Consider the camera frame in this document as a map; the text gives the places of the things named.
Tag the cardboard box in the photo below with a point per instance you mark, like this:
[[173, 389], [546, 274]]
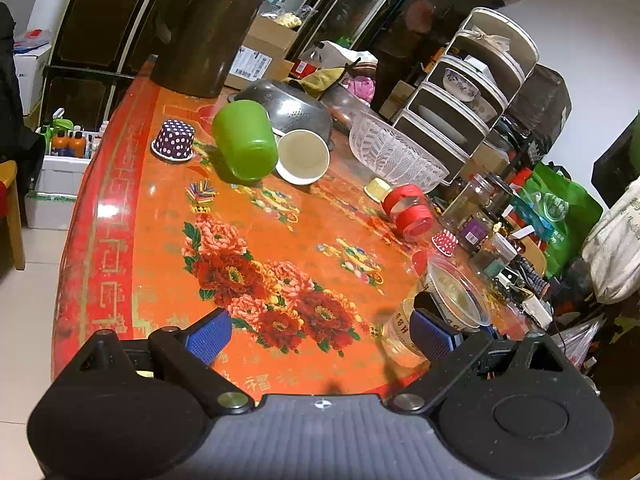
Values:
[[262, 50]]

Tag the black garment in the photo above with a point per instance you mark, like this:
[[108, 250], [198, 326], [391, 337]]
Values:
[[9, 90]]

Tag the pink cloth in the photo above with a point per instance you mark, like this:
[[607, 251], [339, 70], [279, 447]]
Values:
[[362, 87]]

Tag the clear glass jar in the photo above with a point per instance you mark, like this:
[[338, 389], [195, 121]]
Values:
[[467, 202]]

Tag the purple label jar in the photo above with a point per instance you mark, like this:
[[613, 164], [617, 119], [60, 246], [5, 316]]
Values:
[[476, 232]]

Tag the white carton box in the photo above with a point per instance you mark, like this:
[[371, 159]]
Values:
[[30, 72]]

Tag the patterned ceramic bowl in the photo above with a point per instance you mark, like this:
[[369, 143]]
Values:
[[462, 85]]

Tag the green plastic cup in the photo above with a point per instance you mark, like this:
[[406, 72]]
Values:
[[242, 140]]

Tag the small clear lidded jar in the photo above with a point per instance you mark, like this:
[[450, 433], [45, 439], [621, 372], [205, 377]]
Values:
[[492, 256]]

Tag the black bag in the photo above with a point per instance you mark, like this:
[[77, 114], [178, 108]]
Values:
[[542, 105]]

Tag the wooden stool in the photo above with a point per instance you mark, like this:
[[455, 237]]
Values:
[[11, 210]]

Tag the yellow green cloth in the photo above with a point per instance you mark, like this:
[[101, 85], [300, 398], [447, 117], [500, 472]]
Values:
[[322, 80]]

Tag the clear patterned plastic bowl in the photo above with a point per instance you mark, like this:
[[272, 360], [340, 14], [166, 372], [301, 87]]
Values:
[[392, 152]]

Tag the dark brown plastic bin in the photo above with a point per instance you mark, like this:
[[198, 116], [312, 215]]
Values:
[[207, 25]]

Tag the metal colander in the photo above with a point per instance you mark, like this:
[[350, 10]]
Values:
[[290, 107]]

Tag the white cloth bag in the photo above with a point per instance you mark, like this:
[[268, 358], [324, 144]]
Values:
[[617, 247]]

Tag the purple polka dot cup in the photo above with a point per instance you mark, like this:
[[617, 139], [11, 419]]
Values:
[[173, 140]]

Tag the white foam box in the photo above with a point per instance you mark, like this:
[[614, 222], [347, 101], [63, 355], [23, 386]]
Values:
[[52, 180]]

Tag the white paper cup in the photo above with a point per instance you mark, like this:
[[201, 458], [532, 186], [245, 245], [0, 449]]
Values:
[[302, 157]]

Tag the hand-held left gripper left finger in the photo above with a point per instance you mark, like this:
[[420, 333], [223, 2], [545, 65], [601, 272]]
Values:
[[210, 336]]

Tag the tiered dish rack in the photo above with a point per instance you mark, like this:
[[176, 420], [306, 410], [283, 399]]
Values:
[[465, 95]]

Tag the green shopping bag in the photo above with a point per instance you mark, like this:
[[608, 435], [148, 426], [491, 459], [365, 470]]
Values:
[[555, 215]]

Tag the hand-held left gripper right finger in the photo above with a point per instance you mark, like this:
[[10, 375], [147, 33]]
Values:
[[431, 336]]

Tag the orange bottle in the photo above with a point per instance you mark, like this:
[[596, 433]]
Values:
[[77, 144], [61, 144]]

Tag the red lidded plastic jar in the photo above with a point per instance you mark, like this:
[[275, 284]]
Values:
[[409, 208]]

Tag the green spray bottle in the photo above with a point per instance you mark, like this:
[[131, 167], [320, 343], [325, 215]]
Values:
[[54, 127]]

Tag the clear plastic cup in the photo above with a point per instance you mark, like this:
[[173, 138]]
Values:
[[452, 287]]

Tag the black wooden cabinet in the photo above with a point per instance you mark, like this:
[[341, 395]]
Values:
[[100, 20]]

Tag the small red polka dot cup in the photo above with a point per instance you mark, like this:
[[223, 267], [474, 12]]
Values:
[[445, 241]]

